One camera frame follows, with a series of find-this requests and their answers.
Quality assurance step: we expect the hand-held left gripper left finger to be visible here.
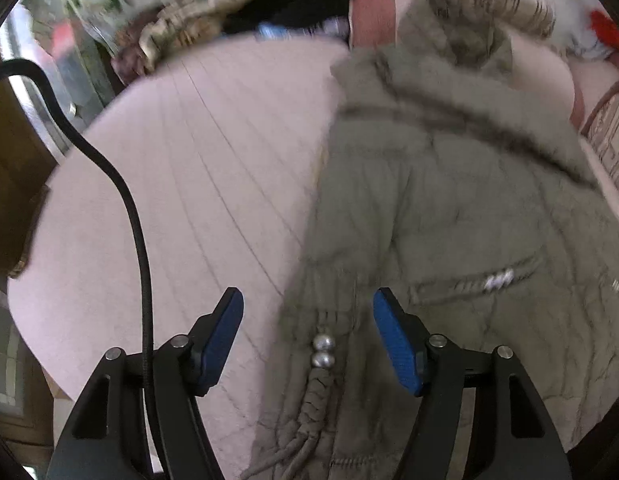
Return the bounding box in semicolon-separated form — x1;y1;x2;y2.
46;287;245;480

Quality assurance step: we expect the camouflage cloth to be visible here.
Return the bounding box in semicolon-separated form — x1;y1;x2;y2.
112;0;280;78

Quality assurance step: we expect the wooden furniture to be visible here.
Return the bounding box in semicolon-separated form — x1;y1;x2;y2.
0;42;60;281

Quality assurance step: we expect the pink quilted bed sheet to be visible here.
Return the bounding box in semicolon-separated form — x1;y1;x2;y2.
7;35;619;480

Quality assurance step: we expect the pink folded cloth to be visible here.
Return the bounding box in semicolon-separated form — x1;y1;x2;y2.
349;0;415;51

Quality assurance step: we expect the black cloth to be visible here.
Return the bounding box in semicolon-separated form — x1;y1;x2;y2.
224;0;353;36

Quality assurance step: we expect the olive green hooded parka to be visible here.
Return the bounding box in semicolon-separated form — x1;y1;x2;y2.
240;0;619;480

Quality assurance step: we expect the red and white cloth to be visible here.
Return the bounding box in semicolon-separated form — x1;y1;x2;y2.
564;7;619;63

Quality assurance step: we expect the black cable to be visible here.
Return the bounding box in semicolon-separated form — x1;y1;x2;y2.
0;59;166;480

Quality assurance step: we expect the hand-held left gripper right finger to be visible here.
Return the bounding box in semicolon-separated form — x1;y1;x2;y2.
373;287;574;480

